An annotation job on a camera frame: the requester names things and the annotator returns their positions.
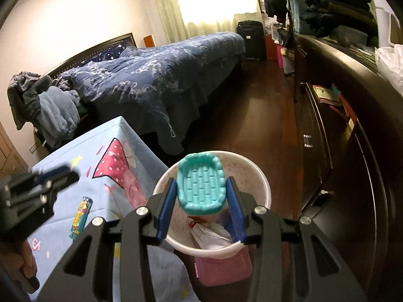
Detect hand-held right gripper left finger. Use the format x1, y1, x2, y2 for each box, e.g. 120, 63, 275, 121
36, 177, 177, 302

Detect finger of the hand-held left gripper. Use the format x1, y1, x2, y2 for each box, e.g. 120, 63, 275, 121
33, 164, 80, 195

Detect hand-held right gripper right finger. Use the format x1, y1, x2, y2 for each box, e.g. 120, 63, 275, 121
226, 176, 369, 302

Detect white plastic bucket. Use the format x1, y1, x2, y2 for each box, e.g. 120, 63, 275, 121
152, 150, 272, 258

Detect teal plastic soap dish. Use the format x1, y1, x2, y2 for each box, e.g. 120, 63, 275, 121
176, 152, 225, 216

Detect person's left hand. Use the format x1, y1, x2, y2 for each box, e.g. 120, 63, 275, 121
0, 242, 39, 280

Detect blue printed tablecloth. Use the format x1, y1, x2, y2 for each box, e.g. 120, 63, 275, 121
23, 116, 202, 302

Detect light wooden wardrobe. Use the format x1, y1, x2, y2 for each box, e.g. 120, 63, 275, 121
0, 121, 30, 177

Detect colourful lighter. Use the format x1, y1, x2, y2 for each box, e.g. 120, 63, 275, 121
70, 197, 93, 239

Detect pink plastic box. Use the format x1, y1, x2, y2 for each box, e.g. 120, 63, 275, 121
193, 245, 254, 287

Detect light blue fleece garment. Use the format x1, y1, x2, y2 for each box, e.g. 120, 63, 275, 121
38, 86, 82, 148

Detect grey jacket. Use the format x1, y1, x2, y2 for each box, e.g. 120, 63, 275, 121
8, 72, 52, 129

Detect dark wooden headboard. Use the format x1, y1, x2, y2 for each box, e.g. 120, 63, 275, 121
42, 32, 137, 78

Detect blue star print pillow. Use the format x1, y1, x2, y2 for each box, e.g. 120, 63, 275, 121
85, 39, 134, 66

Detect dark wooden cabinet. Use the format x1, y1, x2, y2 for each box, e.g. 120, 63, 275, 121
293, 31, 403, 302

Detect bed with blue quilt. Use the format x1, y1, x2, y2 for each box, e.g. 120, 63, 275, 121
60, 31, 246, 156

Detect green book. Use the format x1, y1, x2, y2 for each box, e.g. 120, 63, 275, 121
312, 84, 342, 106

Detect red book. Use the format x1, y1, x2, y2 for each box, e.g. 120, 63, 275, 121
338, 97, 358, 123

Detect red box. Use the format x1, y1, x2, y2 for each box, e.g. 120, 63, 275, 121
265, 34, 278, 60

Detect black suitcase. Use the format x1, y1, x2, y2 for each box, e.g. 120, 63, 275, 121
236, 20, 266, 62

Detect pale curtain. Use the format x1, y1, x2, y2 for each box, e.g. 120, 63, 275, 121
149, 0, 263, 43

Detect clear plastic bag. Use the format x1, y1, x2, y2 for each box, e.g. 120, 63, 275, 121
375, 45, 403, 95

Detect stack of folded dark clothes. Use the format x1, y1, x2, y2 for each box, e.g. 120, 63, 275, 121
297, 0, 378, 38

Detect white paper roll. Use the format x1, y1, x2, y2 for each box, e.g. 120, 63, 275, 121
376, 7, 392, 48

